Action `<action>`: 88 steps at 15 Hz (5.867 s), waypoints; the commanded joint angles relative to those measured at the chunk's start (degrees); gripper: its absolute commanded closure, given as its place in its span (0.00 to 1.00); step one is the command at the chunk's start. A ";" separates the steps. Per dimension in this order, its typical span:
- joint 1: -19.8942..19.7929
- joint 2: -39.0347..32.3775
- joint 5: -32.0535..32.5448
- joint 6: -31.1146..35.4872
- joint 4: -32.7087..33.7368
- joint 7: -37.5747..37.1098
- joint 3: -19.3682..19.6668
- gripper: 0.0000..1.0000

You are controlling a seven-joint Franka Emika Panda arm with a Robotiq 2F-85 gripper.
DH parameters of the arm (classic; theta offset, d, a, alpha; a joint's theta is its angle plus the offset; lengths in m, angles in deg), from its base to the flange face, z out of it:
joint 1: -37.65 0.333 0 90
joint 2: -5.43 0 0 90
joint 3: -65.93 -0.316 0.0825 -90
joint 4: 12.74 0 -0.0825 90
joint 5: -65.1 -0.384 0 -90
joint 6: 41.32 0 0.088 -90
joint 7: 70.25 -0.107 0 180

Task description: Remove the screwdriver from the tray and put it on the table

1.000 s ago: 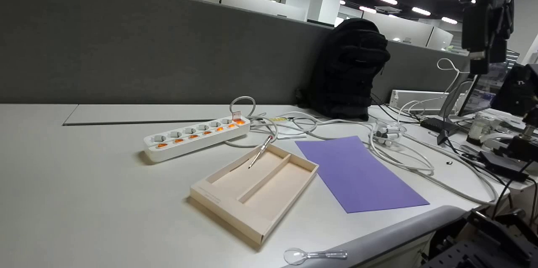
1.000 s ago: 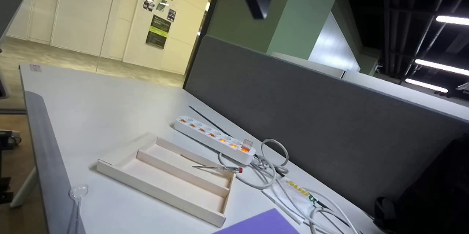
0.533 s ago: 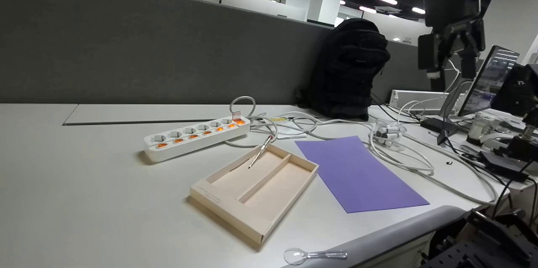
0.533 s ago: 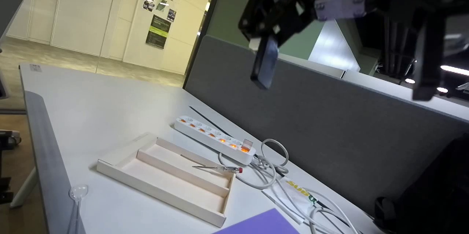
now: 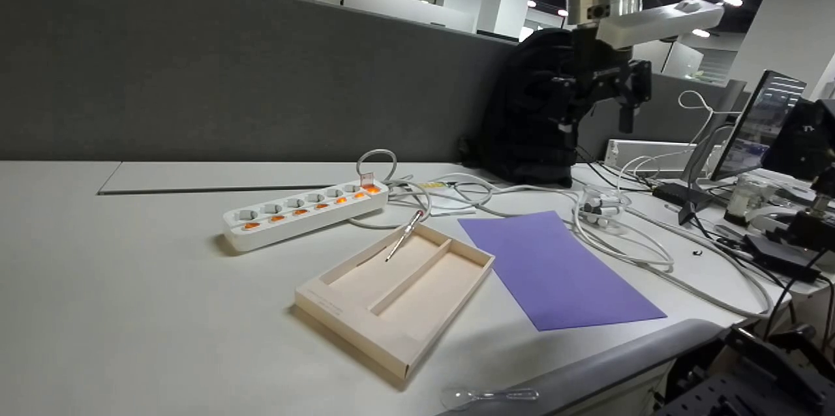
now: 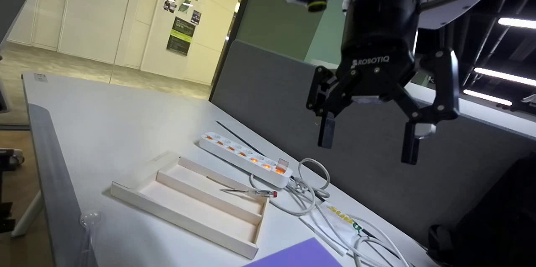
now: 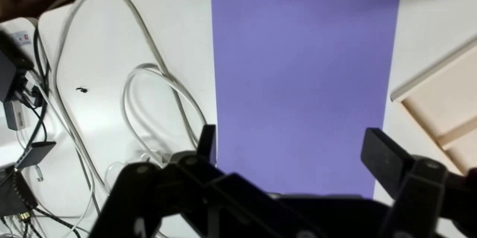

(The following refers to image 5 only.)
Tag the clear glass jar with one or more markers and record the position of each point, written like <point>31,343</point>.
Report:
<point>747,201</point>

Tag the black backpack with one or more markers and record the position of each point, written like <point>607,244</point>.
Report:
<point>522,109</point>

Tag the grey partition wall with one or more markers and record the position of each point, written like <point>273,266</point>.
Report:
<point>228,64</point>

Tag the white pen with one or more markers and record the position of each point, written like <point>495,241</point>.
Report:
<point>453,211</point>

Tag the purple paper sheet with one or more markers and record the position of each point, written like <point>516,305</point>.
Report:
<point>554,272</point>

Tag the clear plastic spoon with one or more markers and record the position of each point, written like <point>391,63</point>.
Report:
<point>460,396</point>

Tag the white power strip orange switches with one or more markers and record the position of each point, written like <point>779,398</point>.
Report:
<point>297,214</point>

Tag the black equipment on desk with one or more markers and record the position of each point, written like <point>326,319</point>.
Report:
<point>805,194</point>

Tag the white flat box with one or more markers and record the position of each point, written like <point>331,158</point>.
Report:
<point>642,152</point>

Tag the clear bag with adapter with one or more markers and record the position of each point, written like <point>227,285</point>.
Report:
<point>600,207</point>

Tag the beige cardboard divided tray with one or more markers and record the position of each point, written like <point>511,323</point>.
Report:
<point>398,298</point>

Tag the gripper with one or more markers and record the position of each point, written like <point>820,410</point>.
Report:
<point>600,67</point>

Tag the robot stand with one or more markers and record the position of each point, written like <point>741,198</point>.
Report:
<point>750,383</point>

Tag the monitor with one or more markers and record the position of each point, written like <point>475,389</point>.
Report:
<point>757,126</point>

